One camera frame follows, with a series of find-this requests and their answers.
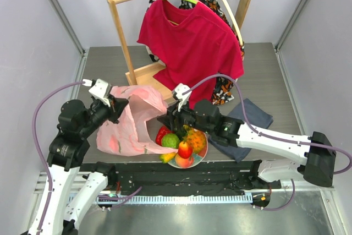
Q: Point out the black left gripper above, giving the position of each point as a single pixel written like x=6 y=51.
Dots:
x=117 y=106

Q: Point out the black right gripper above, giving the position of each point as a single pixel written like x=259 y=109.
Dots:
x=171 y=119

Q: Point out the green custard apple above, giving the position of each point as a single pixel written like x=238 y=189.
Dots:
x=170 y=140

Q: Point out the red apple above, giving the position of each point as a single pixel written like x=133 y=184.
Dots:
x=184 y=150

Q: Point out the pink plastic bag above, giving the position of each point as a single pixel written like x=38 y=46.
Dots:
x=130 y=137

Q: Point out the orange pineapple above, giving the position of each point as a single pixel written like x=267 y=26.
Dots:
x=195 y=138

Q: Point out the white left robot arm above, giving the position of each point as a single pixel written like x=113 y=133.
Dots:
x=56 y=214

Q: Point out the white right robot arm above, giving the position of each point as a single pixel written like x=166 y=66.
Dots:
x=306 y=157

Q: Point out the red bell pepper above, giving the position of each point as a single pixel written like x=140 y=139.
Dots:
x=161 y=133

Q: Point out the yellow green mango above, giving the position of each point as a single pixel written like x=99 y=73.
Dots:
x=165 y=158

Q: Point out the orange peach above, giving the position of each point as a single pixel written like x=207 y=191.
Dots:
x=184 y=163

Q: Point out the patterned ceramic plate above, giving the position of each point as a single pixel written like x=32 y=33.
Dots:
x=197 y=158

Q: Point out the red t-shirt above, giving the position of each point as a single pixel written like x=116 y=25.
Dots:
x=193 y=43

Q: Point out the folded grey towel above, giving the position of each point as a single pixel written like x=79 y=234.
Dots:
x=256 y=117

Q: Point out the cream wooden hanger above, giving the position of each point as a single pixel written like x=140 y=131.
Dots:
x=234 y=22

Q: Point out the patterned black orange garment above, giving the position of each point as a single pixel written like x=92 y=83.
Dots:
x=222 y=90

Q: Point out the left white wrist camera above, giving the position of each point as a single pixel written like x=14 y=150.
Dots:
x=99 y=90

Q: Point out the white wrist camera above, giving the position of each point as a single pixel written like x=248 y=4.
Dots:
x=181 y=93
x=99 y=90

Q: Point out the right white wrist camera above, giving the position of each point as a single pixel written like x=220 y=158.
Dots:
x=181 y=93

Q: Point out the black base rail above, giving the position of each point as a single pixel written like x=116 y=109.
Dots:
x=209 y=178

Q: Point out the white cable duct strip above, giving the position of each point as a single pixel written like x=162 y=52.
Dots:
x=153 y=200

